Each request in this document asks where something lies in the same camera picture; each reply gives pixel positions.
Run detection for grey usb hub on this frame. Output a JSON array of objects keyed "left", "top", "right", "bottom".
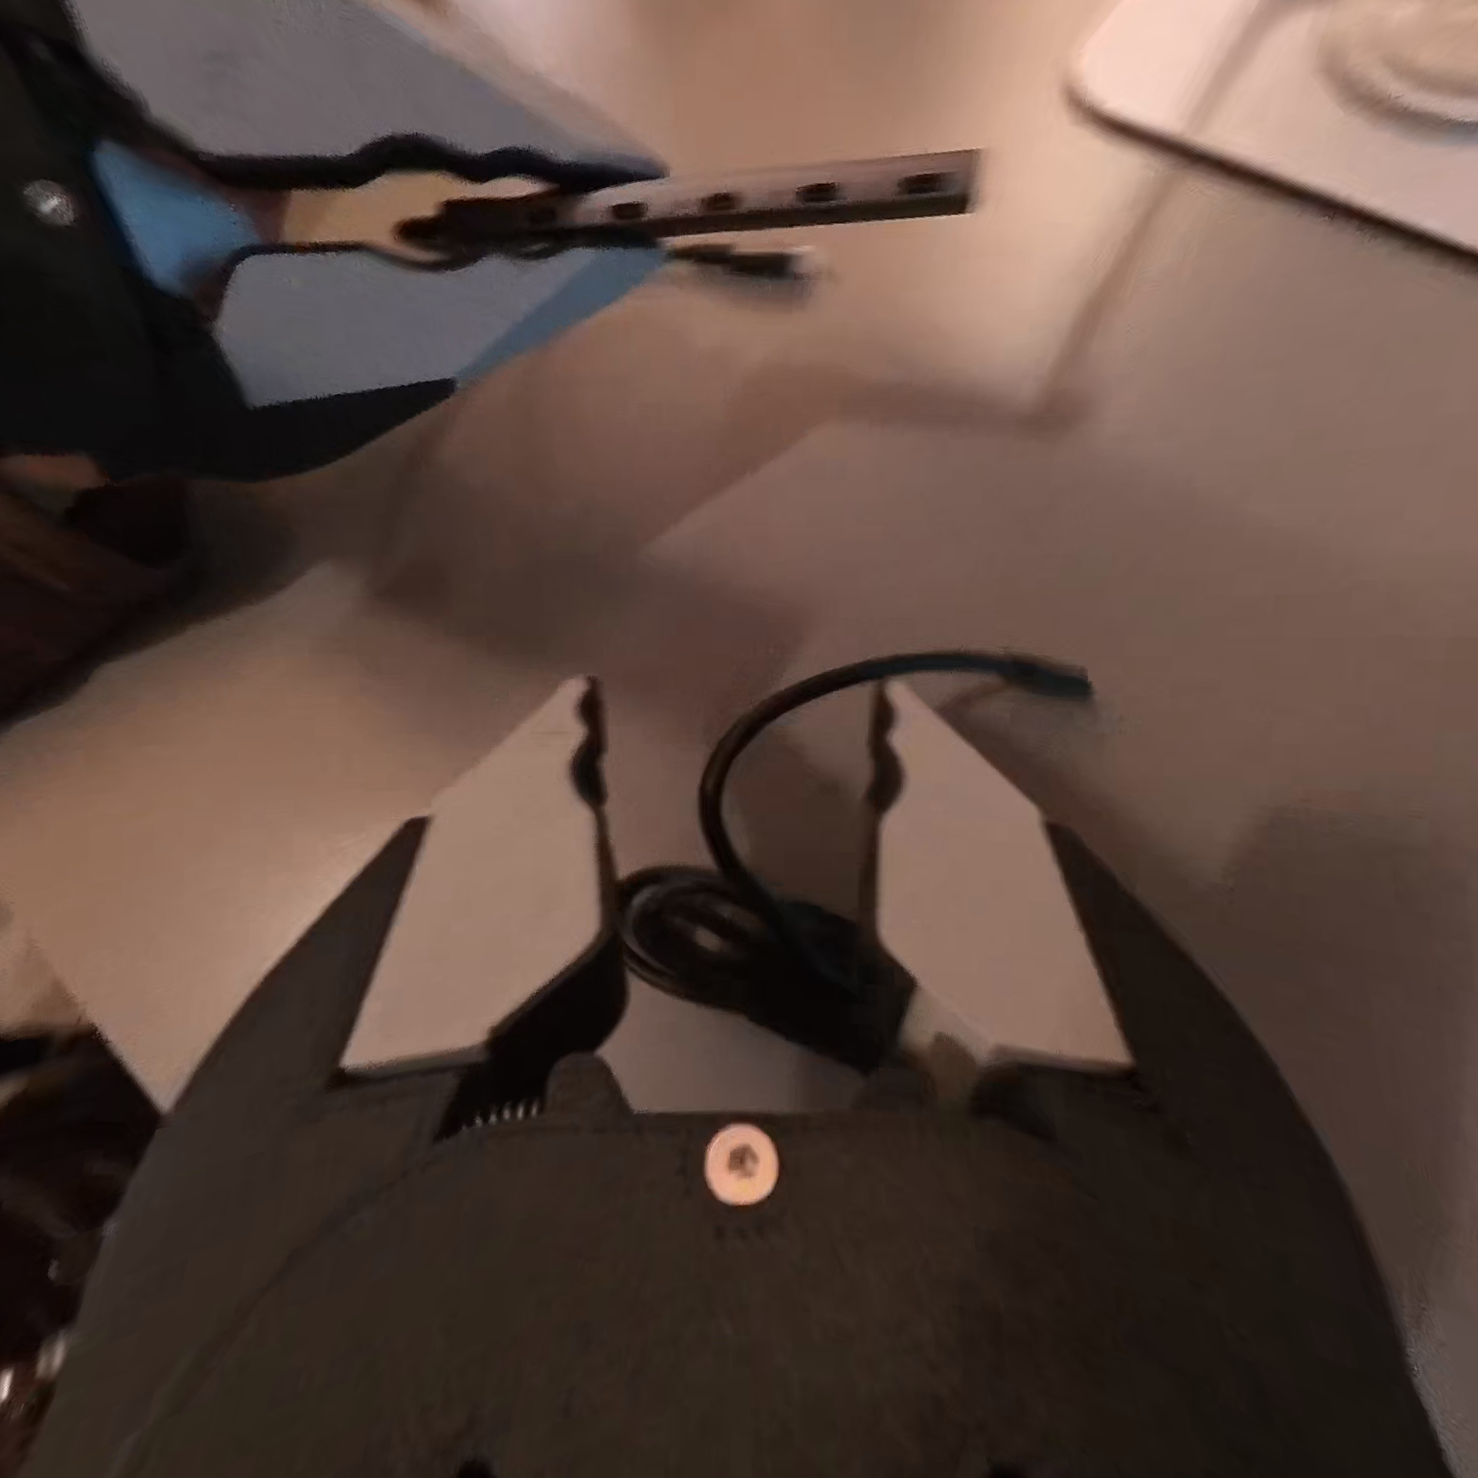
[{"left": 397, "top": 148, "right": 985, "bottom": 250}]

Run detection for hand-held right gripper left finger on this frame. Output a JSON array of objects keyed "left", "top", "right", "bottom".
[{"left": 338, "top": 676, "right": 633, "bottom": 1074}]

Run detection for black usb-c cable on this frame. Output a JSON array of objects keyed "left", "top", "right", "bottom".
[{"left": 617, "top": 653, "right": 1094, "bottom": 1070}]

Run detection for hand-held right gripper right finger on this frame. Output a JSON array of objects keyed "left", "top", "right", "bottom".
[{"left": 865, "top": 680, "right": 1135, "bottom": 1093}]

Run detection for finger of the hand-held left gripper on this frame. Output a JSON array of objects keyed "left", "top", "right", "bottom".
[
  {"left": 95, "top": 148, "right": 672, "bottom": 409},
  {"left": 68, "top": 0, "right": 672, "bottom": 194}
]

